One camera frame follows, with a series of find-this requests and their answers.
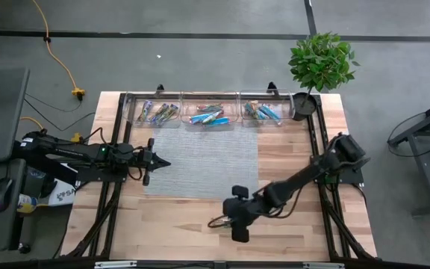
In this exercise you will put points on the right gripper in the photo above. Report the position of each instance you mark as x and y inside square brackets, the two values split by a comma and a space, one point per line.
[239, 213]

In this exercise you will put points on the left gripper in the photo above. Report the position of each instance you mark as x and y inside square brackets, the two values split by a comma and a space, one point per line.
[144, 160]

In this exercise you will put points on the granola bar purple green wrapper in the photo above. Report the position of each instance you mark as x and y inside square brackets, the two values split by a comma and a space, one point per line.
[145, 111]
[159, 113]
[170, 112]

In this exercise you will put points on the granola bar blue red wrapper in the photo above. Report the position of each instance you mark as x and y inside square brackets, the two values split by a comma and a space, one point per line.
[220, 122]
[199, 119]

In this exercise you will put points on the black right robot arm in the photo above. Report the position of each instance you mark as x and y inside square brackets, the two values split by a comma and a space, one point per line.
[304, 175]

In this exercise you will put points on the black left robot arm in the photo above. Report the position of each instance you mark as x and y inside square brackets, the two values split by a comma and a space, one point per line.
[73, 151]

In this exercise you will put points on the grey woven mat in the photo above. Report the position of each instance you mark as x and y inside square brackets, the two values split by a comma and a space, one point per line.
[200, 164]

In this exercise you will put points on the clear plastic bin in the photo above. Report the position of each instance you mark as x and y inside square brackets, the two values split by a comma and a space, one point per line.
[133, 121]
[192, 126]
[287, 112]

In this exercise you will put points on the black desk base bar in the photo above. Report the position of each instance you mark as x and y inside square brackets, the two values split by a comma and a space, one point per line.
[60, 175]

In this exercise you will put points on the white printed cardboard box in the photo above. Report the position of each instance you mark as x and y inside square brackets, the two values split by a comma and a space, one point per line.
[63, 194]

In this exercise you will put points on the black plant pot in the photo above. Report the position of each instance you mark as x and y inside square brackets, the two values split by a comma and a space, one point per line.
[297, 112]

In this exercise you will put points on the yellow white bottle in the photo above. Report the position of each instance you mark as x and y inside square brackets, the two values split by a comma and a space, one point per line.
[26, 203]

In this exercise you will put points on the black caster wheel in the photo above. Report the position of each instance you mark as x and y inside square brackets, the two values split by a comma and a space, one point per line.
[24, 248]

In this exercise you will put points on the black computer mouse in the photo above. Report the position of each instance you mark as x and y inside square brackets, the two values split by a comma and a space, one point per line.
[1, 194]

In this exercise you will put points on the green leafy plant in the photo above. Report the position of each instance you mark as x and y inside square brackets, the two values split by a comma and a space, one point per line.
[321, 61]

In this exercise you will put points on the silver metal bracket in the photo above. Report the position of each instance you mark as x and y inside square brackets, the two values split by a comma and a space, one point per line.
[323, 265]
[115, 265]

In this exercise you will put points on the black side table frame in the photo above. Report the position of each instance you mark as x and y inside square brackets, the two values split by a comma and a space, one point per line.
[429, 183]

